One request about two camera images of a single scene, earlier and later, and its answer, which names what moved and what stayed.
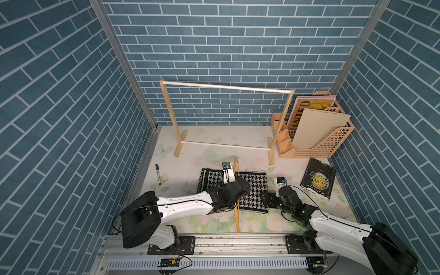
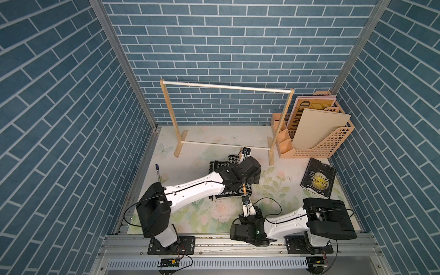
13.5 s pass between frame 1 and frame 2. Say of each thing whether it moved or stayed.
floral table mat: stayed
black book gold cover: stayed
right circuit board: stayed
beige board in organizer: stayed
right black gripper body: moved
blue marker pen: stayed
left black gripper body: moved
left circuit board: stayed
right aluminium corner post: stayed
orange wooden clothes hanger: moved
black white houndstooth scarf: moved
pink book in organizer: stayed
